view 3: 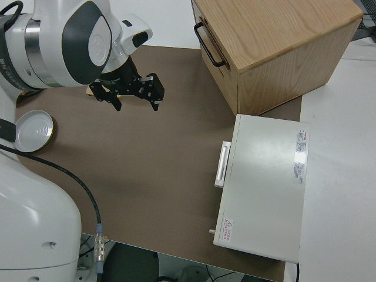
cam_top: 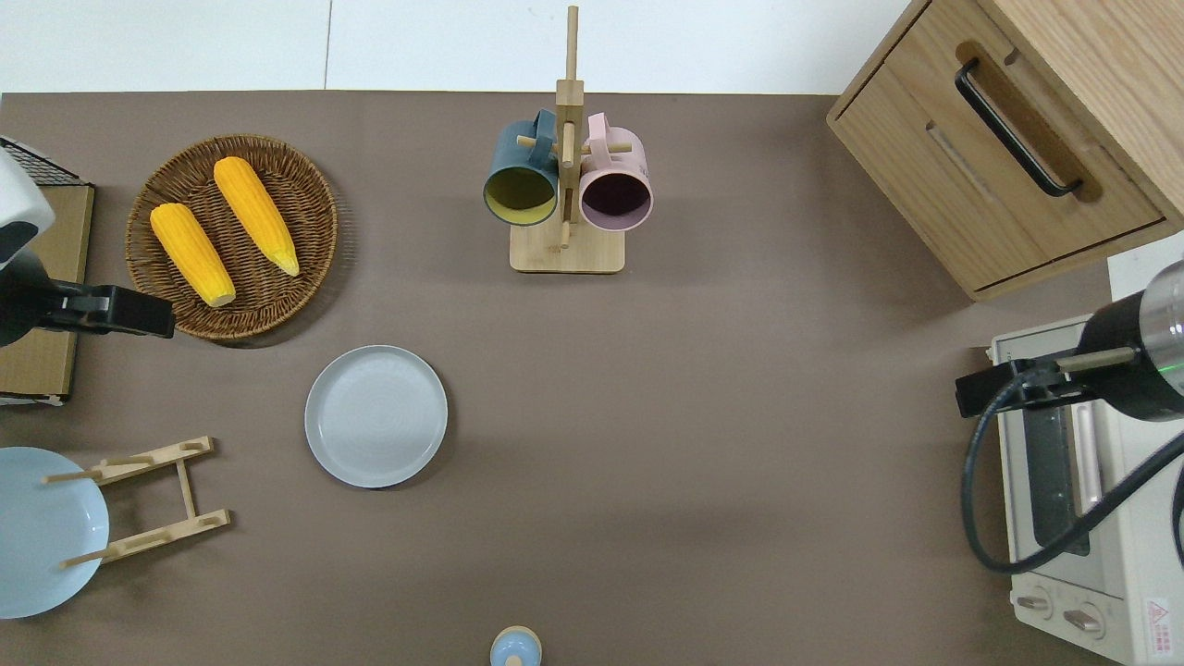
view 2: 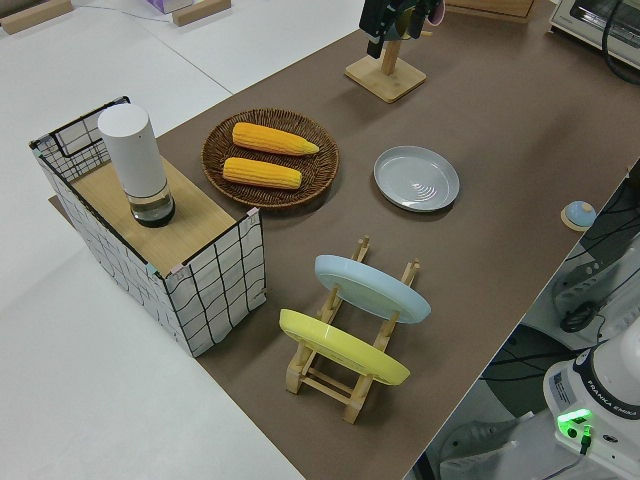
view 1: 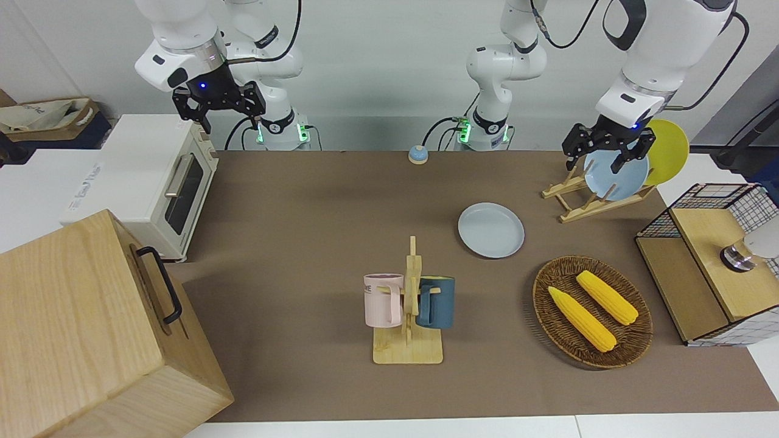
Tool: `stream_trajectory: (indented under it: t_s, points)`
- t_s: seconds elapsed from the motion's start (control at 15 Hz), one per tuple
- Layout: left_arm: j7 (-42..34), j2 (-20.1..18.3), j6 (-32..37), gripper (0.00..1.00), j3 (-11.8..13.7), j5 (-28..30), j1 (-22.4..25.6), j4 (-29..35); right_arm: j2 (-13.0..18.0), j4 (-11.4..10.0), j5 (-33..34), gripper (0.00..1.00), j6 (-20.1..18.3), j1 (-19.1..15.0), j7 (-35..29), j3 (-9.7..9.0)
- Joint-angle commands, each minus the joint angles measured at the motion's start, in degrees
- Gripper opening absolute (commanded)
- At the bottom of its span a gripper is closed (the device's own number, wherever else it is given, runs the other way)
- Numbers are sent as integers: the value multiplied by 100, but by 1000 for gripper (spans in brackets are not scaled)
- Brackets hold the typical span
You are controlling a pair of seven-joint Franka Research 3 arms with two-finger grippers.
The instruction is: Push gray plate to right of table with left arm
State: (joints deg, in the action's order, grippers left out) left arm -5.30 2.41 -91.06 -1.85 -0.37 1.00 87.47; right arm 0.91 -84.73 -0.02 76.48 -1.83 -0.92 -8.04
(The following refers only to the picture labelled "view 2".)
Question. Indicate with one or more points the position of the wooden mug tree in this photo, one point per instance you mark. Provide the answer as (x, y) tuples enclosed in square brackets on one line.
[(387, 75)]

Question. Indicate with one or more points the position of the white toaster oven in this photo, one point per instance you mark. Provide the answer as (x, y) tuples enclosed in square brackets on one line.
[(580, 25)]

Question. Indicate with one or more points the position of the brown table mat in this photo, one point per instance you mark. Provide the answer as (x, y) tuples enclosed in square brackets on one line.
[(500, 125)]

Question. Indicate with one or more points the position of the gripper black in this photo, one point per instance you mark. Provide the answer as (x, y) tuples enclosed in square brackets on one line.
[(375, 17)]

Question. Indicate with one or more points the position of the long pointed yellow corn cob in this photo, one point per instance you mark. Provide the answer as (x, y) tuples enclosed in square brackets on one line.
[(272, 139)]

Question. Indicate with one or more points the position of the gray plate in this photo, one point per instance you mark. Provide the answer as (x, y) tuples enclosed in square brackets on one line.
[(400, 172)]

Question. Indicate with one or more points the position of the light blue plate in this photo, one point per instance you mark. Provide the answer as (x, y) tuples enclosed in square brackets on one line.
[(370, 290)]

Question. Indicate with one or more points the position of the wooden plate rack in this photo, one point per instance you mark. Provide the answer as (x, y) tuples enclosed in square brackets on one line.
[(320, 382)]

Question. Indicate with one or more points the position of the pink mug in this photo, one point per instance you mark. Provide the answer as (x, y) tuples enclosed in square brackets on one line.
[(436, 12)]

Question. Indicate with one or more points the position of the blue dome desk bell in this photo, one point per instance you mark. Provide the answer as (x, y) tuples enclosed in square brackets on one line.
[(579, 214)]

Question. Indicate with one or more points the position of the yellow plate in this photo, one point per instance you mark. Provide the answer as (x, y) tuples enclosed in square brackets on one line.
[(340, 345)]

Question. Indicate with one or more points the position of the wooden block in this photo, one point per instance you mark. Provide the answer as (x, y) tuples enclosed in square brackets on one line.
[(30, 17), (200, 12)]

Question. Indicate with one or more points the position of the round wicker basket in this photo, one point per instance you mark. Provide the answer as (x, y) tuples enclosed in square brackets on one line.
[(320, 170)]

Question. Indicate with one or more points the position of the white cylinder device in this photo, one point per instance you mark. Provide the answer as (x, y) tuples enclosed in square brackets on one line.
[(132, 150)]

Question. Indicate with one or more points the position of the short yellow corn cob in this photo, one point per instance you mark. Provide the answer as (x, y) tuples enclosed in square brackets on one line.
[(260, 172)]

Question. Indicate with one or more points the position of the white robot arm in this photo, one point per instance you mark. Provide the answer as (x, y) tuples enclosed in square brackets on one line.
[(570, 400)]

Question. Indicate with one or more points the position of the purple white box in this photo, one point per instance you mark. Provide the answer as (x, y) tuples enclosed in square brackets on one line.
[(167, 4)]

